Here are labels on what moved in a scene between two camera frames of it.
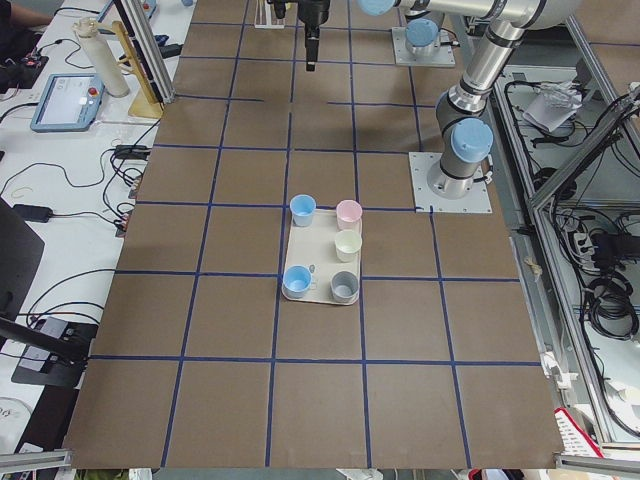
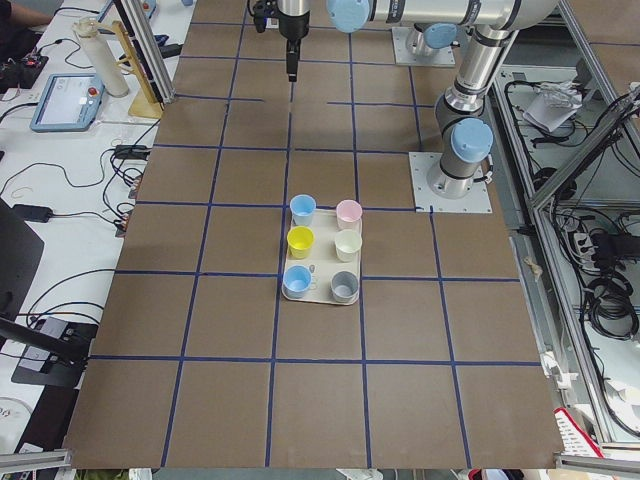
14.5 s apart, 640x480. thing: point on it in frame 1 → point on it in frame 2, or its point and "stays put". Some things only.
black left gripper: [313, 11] → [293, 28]
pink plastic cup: [348, 214] stays put
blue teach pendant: [69, 104] stays put
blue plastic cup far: [297, 280] stays put
